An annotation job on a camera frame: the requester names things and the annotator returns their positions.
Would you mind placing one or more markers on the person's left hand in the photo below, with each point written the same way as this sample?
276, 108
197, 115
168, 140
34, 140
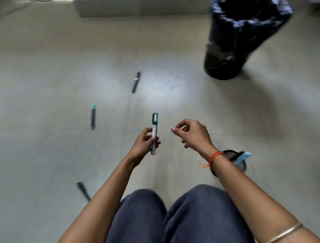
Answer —
142, 148

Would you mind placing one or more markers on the person's right hand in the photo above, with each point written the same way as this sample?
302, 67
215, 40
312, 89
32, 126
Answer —
196, 137

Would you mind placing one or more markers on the person's left thumb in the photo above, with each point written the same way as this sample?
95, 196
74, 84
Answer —
146, 132

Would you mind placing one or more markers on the person's right thumb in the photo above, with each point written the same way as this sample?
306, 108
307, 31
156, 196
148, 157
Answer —
180, 132

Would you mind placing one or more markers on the green and white marker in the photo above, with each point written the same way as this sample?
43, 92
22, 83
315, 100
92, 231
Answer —
154, 132

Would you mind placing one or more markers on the person's left forearm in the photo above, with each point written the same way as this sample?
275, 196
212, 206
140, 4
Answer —
100, 202

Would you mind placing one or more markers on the person's right forearm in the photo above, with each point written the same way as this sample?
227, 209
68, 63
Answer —
260, 207

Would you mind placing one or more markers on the orange thread wristband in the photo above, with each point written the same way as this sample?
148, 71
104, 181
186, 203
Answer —
212, 159

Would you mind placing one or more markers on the black marker with silver band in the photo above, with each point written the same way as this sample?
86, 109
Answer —
136, 82

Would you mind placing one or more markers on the black marker with teal cap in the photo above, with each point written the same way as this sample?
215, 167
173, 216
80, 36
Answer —
93, 117

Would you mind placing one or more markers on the black round pen holder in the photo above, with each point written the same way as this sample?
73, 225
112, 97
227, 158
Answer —
233, 160

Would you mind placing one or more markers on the light blue marker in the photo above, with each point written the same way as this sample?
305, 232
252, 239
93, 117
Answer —
241, 158

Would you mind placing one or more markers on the person's blue trousers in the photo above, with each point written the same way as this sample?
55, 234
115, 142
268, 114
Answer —
175, 217

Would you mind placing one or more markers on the black bin with plastic liner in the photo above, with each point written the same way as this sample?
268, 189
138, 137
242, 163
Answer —
240, 37

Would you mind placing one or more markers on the gold bangle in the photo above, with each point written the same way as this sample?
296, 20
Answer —
285, 233

